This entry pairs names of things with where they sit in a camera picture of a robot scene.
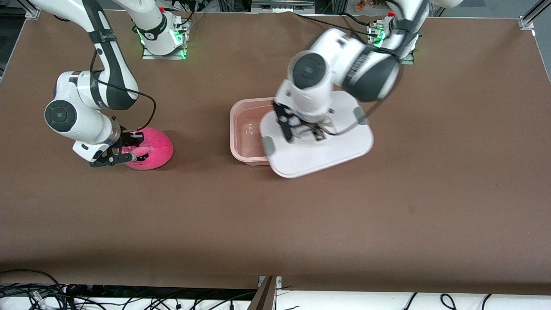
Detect translucent plastic storage box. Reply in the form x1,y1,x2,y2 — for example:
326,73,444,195
229,98,277,167

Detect dark angled post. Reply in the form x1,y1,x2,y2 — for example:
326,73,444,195
248,276,276,310

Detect aluminium frame profile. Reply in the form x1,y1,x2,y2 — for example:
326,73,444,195
518,0,551,30

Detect pink plush toy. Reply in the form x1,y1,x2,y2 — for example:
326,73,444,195
121,127,174,170

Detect black cable bundle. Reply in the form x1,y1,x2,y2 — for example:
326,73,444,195
0,269,259,310

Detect long black table cable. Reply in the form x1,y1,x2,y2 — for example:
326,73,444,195
295,13,371,36

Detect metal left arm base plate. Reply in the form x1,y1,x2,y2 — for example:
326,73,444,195
369,24,415,65

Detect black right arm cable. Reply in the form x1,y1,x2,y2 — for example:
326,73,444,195
90,47,157,132

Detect white box lid grey clips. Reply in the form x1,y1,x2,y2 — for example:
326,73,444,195
260,90,375,179

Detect brown table cover sheet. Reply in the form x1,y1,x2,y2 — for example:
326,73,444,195
0,9,551,296

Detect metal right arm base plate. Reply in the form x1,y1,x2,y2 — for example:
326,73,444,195
142,19,187,60

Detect grey metal device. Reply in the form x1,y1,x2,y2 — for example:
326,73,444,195
251,0,315,13

